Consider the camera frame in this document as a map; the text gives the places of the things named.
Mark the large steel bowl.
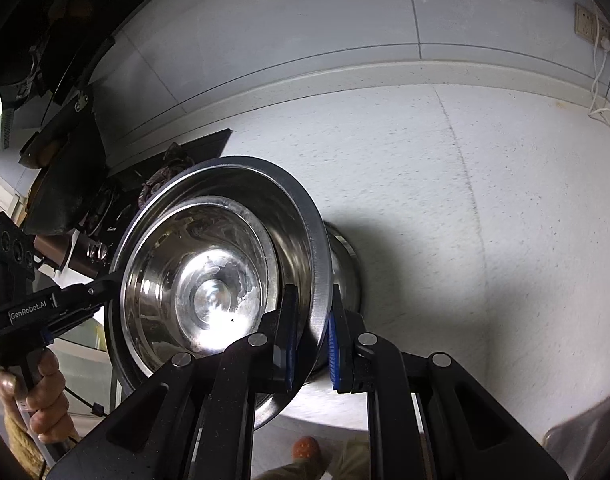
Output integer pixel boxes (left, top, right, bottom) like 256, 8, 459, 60
105, 156, 332, 403

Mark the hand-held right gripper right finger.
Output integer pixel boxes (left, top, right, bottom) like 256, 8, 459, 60
325, 285, 568, 480

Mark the beige wall socket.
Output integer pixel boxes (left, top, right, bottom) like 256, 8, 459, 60
574, 4, 610, 43

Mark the grey cloth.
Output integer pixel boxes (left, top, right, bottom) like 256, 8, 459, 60
542, 385, 610, 480

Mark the orange shoe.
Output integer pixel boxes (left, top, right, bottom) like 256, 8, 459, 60
291, 436, 320, 461

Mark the black range hood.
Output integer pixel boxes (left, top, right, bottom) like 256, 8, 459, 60
0, 0, 191, 151

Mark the medium steel bowl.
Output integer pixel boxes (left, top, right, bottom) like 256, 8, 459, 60
120, 195, 282, 361

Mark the white cable with plug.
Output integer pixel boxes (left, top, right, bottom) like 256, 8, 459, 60
588, 15, 610, 138

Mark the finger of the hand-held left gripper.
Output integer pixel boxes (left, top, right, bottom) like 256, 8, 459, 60
42, 301, 106, 345
55, 271, 124, 312

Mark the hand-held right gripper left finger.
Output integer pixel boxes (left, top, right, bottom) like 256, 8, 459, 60
45, 282, 301, 480

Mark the person's left hand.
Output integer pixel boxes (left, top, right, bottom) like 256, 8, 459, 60
0, 347, 78, 446

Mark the stove burner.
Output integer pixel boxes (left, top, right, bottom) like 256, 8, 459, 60
137, 142, 196, 208

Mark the black glass gas stove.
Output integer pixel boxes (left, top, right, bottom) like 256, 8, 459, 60
75, 129, 233, 281

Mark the thin black cable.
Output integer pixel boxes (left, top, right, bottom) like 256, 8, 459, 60
60, 385, 108, 443

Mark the beige braided rope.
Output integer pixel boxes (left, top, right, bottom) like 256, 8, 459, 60
2, 410, 50, 480

